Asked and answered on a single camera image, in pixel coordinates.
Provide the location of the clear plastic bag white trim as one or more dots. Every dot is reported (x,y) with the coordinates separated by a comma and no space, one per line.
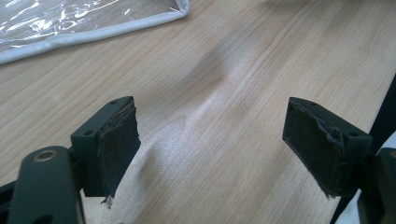
(62,21)

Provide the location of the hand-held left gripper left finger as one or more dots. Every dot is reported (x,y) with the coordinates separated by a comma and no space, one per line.
(106,146)

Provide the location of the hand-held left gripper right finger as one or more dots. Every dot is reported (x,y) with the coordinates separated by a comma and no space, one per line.
(320,146)

